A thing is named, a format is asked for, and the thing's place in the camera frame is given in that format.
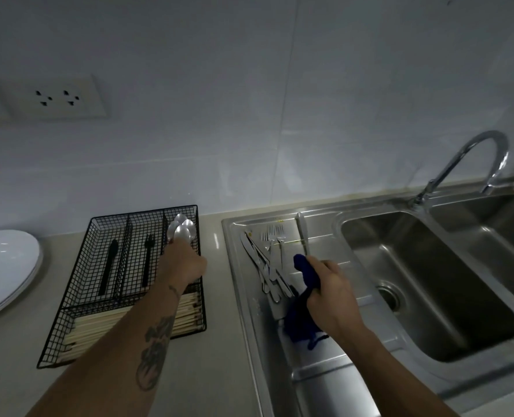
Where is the white wall outlet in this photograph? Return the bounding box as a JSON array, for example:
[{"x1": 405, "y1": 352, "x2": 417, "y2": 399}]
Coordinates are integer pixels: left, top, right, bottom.
[{"x1": 0, "y1": 73, "x2": 111, "y2": 122}]

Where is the bundle of wooden chopsticks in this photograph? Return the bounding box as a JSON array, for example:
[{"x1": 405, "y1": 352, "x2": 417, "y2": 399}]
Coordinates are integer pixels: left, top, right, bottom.
[{"x1": 61, "y1": 290, "x2": 204, "y2": 359}]

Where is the person's right hand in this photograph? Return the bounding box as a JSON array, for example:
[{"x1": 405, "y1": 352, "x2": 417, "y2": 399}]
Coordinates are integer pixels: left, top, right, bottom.
[{"x1": 304, "y1": 255, "x2": 364, "y2": 339}]

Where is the black knife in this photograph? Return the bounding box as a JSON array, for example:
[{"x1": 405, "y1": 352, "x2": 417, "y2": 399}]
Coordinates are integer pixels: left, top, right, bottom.
[{"x1": 98, "y1": 238, "x2": 120, "y2": 297}]

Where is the chrome faucet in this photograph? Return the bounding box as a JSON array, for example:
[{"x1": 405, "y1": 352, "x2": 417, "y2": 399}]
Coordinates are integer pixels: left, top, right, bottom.
[{"x1": 409, "y1": 130, "x2": 511, "y2": 209}]

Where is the white plate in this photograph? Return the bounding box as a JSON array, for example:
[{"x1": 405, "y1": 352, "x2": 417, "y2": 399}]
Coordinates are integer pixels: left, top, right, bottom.
[
  {"x1": 0, "y1": 229, "x2": 43, "y2": 319},
  {"x1": 0, "y1": 251, "x2": 45, "y2": 325}
]

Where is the stainless steel double sink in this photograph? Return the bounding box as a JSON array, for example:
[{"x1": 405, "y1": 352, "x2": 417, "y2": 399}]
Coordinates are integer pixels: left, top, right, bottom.
[{"x1": 220, "y1": 180, "x2": 514, "y2": 417}]

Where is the person's right forearm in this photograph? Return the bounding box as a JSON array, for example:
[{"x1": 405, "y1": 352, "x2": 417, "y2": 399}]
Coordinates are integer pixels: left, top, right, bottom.
[{"x1": 330, "y1": 325, "x2": 460, "y2": 417}]

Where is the pile of steel cutlery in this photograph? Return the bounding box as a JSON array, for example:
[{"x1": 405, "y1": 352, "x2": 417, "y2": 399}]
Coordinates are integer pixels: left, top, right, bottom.
[{"x1": 239, "y1": 211, "x2": 314, "y2": 305}]

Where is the black wire cutlery tray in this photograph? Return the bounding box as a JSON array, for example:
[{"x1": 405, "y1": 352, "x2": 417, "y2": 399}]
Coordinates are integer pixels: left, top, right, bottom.
[{"x1": 36, "y1": 205, "x2": 208, "y2": 370}]

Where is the person's left forearm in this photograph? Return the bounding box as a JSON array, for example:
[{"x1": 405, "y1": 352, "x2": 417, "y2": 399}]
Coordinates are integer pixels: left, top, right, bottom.
[{"x1": 24, "y1": 281, "x2": 184, "y2": 417}]

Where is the black fork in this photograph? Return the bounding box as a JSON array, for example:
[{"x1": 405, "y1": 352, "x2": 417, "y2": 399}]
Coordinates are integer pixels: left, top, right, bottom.
[{"x1": 142, "y1": 233, "x2": 156, "y2": 288}]

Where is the person's left hand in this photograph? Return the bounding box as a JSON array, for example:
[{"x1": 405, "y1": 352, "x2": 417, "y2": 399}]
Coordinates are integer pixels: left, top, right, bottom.
[{"x1": 158, "y1": 238, "x2": 209, "y2": 292}]

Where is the dark blue cloth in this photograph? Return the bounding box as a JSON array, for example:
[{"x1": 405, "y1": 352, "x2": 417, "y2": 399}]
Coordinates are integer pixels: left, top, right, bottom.
[{"x1": 282, "y1": 254, "x2": 330, "y2": 351}]

